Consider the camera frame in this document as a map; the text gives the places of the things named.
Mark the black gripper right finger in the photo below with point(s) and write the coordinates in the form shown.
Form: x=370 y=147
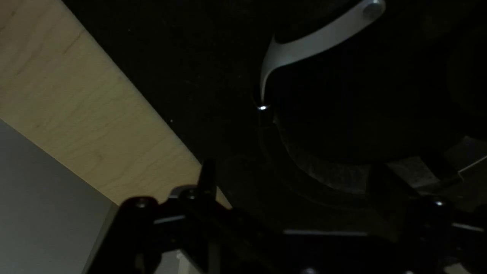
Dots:
x=441 y=229

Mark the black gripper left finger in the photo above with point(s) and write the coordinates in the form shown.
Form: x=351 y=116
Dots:
x=152 y=229

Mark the black desk mat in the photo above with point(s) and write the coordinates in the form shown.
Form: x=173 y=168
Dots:
x=176 y=61

